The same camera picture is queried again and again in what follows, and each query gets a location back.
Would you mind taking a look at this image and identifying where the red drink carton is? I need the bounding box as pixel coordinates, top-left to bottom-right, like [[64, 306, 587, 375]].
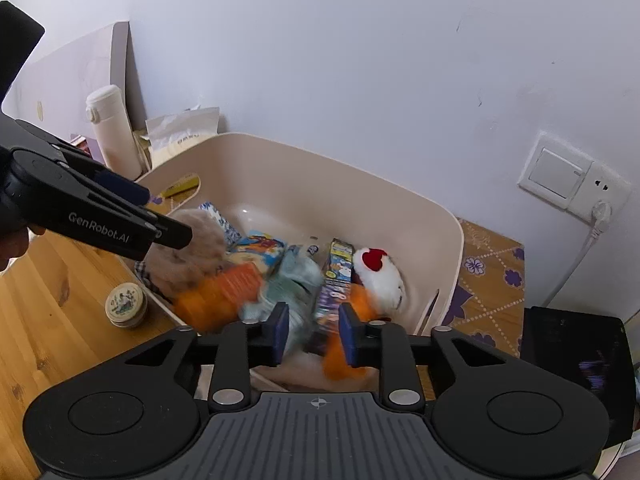
[[70, 134, 95, 160]]

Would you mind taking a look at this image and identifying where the pink plush toy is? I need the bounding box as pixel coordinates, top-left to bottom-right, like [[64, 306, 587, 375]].
[[135, 209, 230, 306]]

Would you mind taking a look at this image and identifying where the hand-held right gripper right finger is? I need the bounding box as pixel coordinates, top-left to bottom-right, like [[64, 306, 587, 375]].
[[339, 304, 506, 406]]

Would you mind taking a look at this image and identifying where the black box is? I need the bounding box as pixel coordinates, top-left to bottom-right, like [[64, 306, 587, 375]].
[[520, 305, 628, 451]]

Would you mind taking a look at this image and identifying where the grey headboard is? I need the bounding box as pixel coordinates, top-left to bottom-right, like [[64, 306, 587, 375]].
[[0, 21, 148, 161]]

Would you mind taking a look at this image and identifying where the purple floral tablecloth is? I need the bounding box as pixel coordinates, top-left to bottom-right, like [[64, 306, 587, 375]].
[[420, 217, 526, 396]]

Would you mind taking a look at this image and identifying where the wooden desk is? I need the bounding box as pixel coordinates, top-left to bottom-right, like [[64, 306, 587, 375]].
[[0, 230, 201, 480]]

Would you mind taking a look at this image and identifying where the soft tissue pack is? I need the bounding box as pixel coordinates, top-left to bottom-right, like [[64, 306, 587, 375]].
[[145, 106, 221, 168]]

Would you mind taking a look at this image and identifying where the round metal tin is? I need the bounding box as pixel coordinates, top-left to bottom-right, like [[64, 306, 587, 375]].
[[105, 282, 148, 330]]

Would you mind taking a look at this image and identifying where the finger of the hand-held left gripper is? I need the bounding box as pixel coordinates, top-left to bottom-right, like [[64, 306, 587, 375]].
[[30, 170, 194, 262], [50, 142, 152, 207]]

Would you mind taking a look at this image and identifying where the white power plug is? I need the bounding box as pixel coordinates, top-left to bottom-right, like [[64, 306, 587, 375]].
[[589, 200, 613, 238]]

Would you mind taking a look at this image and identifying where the white wall switch socket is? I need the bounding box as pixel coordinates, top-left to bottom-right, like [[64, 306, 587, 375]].
[[517, 131, 632, 221]]

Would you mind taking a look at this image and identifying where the white power cable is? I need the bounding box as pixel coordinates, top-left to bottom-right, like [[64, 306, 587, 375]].
[[542, 230, 601, 308]]

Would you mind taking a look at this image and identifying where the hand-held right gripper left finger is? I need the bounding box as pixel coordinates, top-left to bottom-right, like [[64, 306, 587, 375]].
[[125, 302, 291, 406]]

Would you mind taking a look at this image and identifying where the orange plush toy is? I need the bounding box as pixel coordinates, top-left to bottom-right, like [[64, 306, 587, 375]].
[[322, 285, 391, 378]]

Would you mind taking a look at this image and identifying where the blue patterned snack packet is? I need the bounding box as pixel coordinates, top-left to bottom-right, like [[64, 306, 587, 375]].
[[307, 239, 356, 356]]

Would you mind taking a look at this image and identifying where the white cat plush toy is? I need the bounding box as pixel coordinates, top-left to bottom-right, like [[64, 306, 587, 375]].
[[352, 246, 407, 311]]

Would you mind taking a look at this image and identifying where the cartoon print tissue packet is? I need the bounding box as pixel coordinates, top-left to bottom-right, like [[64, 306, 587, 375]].
[[230, 231, 287, 276]]

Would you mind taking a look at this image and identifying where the white thermos bottle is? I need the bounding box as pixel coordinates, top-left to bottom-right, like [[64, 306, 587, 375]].
[[85, 85, 143, 181]]

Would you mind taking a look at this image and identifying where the beige storage bin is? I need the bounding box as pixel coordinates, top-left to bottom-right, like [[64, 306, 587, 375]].
[[132, 132, 465, 393]]

